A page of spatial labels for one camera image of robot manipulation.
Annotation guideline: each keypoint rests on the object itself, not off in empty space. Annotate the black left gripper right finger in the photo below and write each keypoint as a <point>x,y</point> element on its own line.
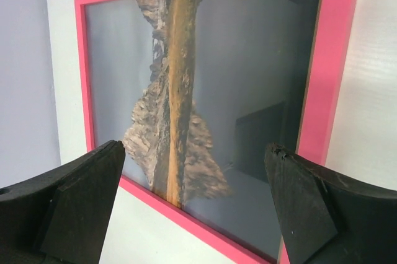
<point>328,217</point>

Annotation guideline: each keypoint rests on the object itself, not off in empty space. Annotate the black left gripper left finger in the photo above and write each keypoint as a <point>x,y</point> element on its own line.
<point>62,216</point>

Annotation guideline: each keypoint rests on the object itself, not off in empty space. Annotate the pink picture frame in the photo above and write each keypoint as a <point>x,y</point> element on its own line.
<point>327,64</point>

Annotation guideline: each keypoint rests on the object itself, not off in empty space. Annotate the mountain landscape photo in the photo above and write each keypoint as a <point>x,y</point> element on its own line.
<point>250,60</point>

